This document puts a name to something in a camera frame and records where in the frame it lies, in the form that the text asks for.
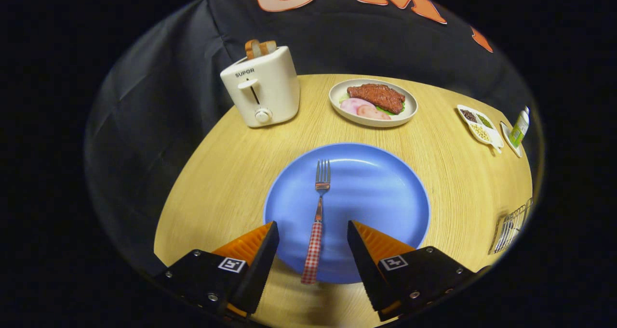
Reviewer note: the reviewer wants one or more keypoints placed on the white divided dish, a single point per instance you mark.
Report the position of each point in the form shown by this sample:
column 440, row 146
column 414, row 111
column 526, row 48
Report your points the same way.
column 495, row 139

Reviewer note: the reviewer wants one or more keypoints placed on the white toaster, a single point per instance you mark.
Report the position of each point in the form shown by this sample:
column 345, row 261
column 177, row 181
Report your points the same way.
column 277, row 89

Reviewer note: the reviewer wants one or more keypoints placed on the pile of yellow soybeans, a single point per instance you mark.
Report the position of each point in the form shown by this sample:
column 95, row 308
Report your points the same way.
column 479, row 132

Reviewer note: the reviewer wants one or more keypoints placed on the toasted bread slice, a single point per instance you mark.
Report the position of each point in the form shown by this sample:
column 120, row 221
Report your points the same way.
column 251, row 48
column 269, row 47

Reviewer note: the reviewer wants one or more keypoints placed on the brown steak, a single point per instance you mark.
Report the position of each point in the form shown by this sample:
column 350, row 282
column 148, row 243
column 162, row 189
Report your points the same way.
column 378, row 96

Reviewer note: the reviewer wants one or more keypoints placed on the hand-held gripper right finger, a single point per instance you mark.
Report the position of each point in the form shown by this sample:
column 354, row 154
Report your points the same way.
column 368, row 270

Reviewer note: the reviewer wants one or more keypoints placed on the pink ham slice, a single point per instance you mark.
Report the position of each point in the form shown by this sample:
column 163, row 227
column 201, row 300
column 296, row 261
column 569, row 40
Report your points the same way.
column 352, row 106
column 372, row 112

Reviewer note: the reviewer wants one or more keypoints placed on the pile of green beans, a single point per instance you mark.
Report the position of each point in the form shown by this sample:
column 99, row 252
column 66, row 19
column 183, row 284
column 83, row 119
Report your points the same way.
column 485, row 121

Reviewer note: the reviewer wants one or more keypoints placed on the white oval plate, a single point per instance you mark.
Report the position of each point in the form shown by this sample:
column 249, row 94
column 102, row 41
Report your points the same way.
column 366, row 122

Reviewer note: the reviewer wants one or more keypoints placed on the green lettuce leaf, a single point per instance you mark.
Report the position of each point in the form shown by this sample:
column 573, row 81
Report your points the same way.
column 388, row 110

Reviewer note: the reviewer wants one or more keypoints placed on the small white saucer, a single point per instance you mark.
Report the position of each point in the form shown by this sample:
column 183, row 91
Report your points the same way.
column 507, row 134

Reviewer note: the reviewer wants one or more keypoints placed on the pile of dark red beans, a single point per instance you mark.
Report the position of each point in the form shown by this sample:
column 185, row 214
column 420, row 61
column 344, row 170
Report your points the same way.
column 468, row 115

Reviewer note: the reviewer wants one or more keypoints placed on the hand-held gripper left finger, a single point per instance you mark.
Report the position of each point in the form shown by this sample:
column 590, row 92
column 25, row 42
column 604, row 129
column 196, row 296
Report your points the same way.
column 258, row 265

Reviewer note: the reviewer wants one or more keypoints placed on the blue round plate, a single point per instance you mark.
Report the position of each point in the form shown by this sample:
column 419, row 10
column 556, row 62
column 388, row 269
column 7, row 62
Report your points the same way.
column 376, row 193

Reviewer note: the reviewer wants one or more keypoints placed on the green label metal bottle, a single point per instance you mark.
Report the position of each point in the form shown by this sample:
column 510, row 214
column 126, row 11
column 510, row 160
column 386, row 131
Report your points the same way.
column 519, row 128

